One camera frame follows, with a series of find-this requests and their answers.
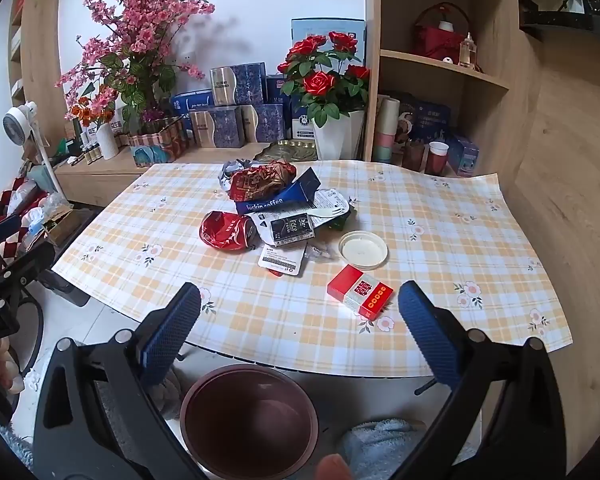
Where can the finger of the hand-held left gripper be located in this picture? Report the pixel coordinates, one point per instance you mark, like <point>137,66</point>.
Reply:
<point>25,262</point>

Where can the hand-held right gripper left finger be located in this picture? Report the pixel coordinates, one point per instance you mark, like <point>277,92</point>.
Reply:
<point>172,330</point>

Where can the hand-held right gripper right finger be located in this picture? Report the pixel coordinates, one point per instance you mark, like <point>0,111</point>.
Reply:
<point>425,335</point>

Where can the red cigarette box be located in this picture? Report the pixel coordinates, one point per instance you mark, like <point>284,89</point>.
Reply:
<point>352,285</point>

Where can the white round lid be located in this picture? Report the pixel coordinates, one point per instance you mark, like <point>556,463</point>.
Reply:
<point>362,250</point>

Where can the crushed red can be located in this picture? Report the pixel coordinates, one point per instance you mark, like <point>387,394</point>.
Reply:
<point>225,230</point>

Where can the brown plastic bin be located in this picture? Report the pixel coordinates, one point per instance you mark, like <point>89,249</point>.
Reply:
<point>250,425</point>

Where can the white packet black label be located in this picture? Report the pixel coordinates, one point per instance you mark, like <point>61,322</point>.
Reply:
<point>280,260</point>

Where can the clear plastic wrapper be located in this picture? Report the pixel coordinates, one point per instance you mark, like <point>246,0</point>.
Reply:
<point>320,252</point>

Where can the dark green wrapper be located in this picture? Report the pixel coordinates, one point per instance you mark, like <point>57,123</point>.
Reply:
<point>350,216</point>

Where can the black white mask packet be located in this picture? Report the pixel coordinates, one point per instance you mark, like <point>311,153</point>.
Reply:
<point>287,230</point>

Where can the white plastic fork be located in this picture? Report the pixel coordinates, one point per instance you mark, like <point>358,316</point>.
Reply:
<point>325,213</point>

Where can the silver wrapper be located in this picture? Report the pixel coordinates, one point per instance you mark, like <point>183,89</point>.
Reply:
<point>230,170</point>

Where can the red snack bag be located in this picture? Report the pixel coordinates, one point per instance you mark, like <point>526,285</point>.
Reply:
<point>260,180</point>

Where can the blue coffee carton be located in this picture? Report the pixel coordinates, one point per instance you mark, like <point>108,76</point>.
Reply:
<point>300,187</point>

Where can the person's left hand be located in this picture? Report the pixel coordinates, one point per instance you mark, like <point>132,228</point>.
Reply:
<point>7,367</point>

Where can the person's right hand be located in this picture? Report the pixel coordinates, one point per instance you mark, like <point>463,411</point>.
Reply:
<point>334,469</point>

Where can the cardboard box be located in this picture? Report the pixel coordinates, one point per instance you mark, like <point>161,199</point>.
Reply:
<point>65,225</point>

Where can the red white checked cloth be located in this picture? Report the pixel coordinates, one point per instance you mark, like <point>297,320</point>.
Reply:
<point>7,200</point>

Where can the checked floral tablecloth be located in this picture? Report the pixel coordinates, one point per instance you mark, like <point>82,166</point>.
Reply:
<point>180,240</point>

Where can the low wooden cabinet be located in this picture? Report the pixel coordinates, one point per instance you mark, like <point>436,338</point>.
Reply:
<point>100,182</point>

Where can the light blue trouser leg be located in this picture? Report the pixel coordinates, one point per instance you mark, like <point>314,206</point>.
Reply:
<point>380,442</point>

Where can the fluffy patterned floor mat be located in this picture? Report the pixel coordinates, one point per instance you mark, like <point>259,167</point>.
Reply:
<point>11,441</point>

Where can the row of small bottles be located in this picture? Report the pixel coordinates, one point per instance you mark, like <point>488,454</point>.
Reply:
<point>90,154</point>

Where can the white standing fan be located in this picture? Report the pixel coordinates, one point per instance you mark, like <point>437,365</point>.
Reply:
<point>21,124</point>

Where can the white ribbed vase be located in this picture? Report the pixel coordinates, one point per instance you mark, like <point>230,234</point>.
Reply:
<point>108,141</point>

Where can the orange artificial flowers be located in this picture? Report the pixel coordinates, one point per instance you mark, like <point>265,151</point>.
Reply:
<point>85,110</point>

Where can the teal patterned box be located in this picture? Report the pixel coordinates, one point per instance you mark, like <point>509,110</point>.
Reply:
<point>157,156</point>

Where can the red paper cup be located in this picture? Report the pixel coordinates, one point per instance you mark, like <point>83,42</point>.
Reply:
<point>437,159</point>

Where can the brown paper cup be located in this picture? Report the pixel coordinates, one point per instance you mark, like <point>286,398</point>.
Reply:
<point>414,156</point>

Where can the small light blue box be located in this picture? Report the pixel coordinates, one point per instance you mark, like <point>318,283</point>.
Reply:
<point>464,155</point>

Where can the wooden slat planter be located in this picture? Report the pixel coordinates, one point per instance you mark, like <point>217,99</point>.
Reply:
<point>157,132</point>

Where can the silver blue gift box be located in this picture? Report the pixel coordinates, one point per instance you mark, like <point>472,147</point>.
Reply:
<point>237,85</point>
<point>215,127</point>
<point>265,122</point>

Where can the stack of pastel paper cups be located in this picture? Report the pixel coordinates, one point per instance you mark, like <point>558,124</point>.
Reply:
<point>386,130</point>

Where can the golden leaf tray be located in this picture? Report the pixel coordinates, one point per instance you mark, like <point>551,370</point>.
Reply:
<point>285,151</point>

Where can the dark blue gift box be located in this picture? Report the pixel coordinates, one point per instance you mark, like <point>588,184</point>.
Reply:
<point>432,120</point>

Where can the white square flower pot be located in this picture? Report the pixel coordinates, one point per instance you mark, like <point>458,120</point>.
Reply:
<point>337,135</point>

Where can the blue tissue box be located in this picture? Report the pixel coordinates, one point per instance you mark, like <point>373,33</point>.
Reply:
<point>190,102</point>

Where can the blue white carton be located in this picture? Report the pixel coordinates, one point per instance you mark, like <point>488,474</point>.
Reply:
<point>304,125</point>

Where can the pink blossom plant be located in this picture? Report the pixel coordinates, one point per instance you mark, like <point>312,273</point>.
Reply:
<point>140,25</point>

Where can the red rose plant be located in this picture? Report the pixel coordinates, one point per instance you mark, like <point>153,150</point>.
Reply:
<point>325,80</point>

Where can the glass perfume bottle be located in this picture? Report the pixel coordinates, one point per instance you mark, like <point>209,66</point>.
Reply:
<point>467,52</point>

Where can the red gift basket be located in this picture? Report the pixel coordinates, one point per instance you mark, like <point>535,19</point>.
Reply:
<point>437,42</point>

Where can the tall wooden shelf unit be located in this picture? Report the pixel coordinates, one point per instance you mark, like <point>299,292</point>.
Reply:
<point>500,20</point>

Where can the large light blue box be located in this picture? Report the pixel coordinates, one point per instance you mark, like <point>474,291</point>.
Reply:
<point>310,30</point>

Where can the narrow wooden wall shelf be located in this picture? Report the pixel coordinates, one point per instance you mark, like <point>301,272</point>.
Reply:
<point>40,35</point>

